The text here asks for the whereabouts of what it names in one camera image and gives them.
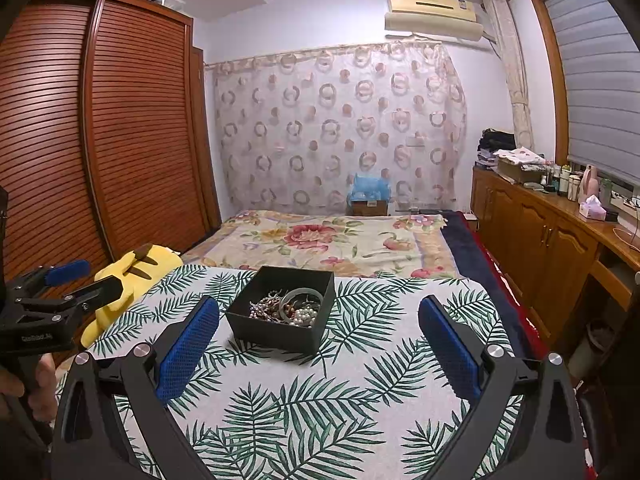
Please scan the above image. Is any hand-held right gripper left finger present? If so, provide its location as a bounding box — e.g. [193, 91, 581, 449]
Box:
[50, 295, 221, 480]

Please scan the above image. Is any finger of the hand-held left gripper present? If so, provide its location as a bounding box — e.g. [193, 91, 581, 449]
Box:
[9, 259, 92, 302]
[14, 276, 124, 330]

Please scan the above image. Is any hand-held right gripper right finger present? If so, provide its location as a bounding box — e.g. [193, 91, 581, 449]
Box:
[417, 294, 587, 480]

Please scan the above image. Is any black jewelry box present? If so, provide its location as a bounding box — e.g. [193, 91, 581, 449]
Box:
[225, 266, 335, 356]

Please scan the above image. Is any person's left hand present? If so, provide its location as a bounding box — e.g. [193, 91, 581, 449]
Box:
[0, 354, 57, 427]

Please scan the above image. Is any yellow plush toy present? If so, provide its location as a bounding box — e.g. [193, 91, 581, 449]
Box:
[80, 242, 182, 349]

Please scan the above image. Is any dark blue blanket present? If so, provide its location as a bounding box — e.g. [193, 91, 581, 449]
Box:
[440, 210, 532, 357]

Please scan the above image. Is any wooden sideboard cabinet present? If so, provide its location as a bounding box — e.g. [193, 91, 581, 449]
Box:
[470, 166, 640, 361]

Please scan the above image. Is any grey waste bin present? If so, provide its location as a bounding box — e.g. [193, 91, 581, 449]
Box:
[566, 317, 609, 379]

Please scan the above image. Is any wooden slatted wardrobe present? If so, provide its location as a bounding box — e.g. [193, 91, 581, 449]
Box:
[0, 0, 222, 313]

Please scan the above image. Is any green leaf print cloth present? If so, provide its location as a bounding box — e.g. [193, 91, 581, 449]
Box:
[55, 264, 527, 480]

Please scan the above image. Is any brown cardboard box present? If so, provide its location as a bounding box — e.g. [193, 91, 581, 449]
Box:
[349, 200, 390, 217]

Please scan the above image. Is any blue plastic bag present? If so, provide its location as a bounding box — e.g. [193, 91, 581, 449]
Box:
[348, 172, 391, 204]

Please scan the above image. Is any box with floral cloth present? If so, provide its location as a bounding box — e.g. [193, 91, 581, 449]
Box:
[495, 146, 549, 184]

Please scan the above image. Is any pink tissue box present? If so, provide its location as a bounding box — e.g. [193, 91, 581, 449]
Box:
[578, 195, 608, 222]

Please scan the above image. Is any pile of dark clothes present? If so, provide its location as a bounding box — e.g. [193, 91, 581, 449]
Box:
[476, 129, 517, 169]

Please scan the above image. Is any pink bottle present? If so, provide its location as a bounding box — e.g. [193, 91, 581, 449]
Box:
[580, 164, 600, 206]

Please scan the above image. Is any white power strip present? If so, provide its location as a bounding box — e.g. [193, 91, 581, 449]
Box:
[609, 191, 640, 212]

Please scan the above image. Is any circle pattern sheer curtain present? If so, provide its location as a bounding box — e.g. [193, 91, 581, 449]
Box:
[212, 42, 469, 217]

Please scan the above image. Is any tied beige side curtain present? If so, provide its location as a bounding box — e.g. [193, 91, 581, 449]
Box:
[481, 0, 537, 152]

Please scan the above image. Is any clear storage box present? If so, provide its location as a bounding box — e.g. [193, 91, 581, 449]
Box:
[149, 0, 194, 14]

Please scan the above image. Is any grey window blind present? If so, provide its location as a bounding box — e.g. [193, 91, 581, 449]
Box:
[541, 0, 640, 182]

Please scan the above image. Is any beige air conditioner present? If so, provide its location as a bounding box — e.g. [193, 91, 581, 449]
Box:
[383, 0, 489, 42]

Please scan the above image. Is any brown bead bracelet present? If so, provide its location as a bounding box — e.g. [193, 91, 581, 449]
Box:
[249, 289, 284, 323]

